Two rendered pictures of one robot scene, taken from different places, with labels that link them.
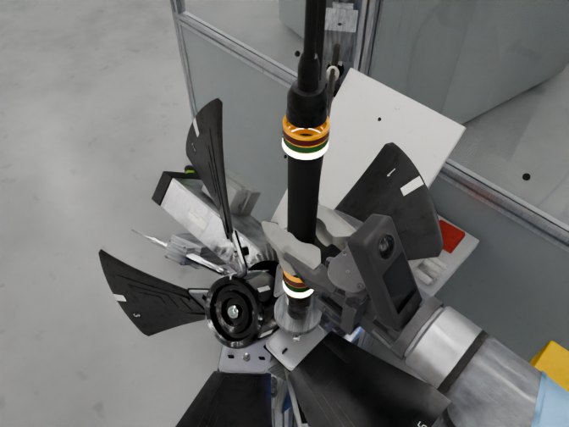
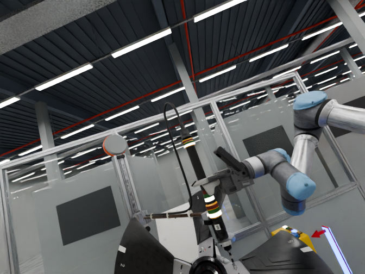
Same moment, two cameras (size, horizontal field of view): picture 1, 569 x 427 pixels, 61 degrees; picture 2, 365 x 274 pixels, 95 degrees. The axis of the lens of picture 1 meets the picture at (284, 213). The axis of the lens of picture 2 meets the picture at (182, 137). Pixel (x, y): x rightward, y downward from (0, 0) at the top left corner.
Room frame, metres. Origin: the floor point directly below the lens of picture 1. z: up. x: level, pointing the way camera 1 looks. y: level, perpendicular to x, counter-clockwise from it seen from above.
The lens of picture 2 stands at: (-0.03, 0.48, 1.53)
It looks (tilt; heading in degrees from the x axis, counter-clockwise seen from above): 12 degrees up; 308
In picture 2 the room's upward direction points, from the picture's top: 20 degrees counter-clockwise
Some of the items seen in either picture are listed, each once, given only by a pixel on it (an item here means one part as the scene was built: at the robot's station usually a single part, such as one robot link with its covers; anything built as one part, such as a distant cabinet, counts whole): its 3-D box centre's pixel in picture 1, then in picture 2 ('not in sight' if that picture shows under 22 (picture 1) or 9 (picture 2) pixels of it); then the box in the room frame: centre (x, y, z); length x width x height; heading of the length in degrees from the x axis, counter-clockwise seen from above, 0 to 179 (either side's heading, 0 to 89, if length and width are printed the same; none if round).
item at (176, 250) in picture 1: (179, 252); not in sight; (0.59, 0.22, 1.08); 0.07 x 0.04 x 0.06; 56
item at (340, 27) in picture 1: (339, 33); (141, 218); (0.96, -0.12, 1.37); 0.10 x 0.07 x 0.08; 171
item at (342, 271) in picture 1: (375, 298); (233, 177); (0.26, -0.10, 1.45); 0.12 x 0.08 x 0.09; 46
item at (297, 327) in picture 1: (299, 291); (217, 226); (0.35, -0.02, 1.32); 0.09 x 0.07 x 0.10; 171
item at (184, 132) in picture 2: (301, 230); (203, 181); (0.34, -0.02, 1.48); 0.04 x 0.04 x 0.46
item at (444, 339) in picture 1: (441, 341); (251, 168); (0.21, -0.16, 1.46); 0.08 x 0.05 x 0.08; 136
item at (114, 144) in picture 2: not in sight; (115, 145); (1.05, -0.13, 1.88); 0.17 x 0.15 x 0.16; 46
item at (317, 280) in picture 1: (321, 268); (218, 175); (0.29, -0.04, 1.48); 0.09 x 0.05 x 0.02; 56
